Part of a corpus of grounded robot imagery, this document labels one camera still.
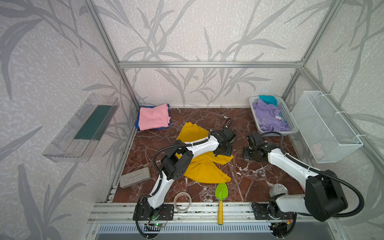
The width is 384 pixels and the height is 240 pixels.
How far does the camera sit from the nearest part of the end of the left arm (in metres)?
0.69

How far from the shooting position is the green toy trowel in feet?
2.40

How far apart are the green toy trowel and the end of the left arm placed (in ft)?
0.57
